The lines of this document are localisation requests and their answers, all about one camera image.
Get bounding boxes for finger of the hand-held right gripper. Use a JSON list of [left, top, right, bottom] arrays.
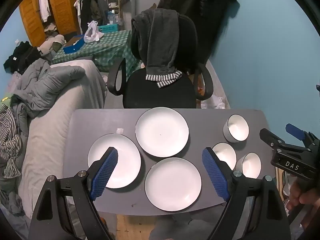
[[286, 124, 320, 147], [259, 128, 311, 157]]

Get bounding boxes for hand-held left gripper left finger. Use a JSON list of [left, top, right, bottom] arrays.
[[28, 147, 118, 240]]

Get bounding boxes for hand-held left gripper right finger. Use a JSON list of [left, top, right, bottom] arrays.
[[202, 147, 292, 240]]

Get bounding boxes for white bowl with black rim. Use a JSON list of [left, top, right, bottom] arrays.
[[235, 152, 262, 179], [212, 142, 237, 170], [223, 114, 250, 142]]

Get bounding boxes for white plate with black rim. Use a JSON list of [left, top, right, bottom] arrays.
[[144, 157, 202, 212], [135, 107, 190, 158], [87, 133, 142, 189]]

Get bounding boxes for person's right hand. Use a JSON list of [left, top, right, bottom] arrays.
[[287, 179, 320, 207]]

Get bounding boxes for grey sofa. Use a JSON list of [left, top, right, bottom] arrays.
[[17, 60, 108, 218]]

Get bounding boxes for knotted white plastic bag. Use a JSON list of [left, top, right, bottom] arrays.
[[200, 95, 230, 109]]

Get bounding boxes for black office chair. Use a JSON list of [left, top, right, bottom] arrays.
[[107, 12, 213, 109]]

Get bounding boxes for striped cloth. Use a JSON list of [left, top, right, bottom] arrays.
[[0, 105, 23, 180]]

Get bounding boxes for grey blanket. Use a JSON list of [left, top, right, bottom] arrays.
[[12, 59, 85, 118]]

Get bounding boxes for green checked tablecloth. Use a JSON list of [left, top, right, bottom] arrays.
[[51, 30, 143, 80]]

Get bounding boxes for blue box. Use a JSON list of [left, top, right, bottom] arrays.
[[62, 35, 85, 54]]

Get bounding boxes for beige cloth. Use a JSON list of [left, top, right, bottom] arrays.
[[37, 34, 67, 55]]

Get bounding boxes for grey sweater with striped hem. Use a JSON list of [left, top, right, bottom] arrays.
[[131, 9, 183, 89]]

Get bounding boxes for pile of black clothes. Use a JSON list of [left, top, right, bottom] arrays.
[[4, 41, 40, 74]]

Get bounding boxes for teal box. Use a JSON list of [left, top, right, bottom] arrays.
[[97, 25, 118, 33]]

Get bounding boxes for black hanging jacket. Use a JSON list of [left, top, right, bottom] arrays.
[[157, 0, 237, 63]]

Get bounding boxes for dark clothes on rack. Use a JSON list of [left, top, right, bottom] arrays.
[[74, 0, 109, 34]]

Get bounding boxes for wooden wardrobe door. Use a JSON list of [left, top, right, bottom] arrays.
[[19, 0, 47, 47], [47, 0, 80, 35]]

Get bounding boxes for white shirt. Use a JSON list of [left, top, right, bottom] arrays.
[[38, 0, 51, 23]]

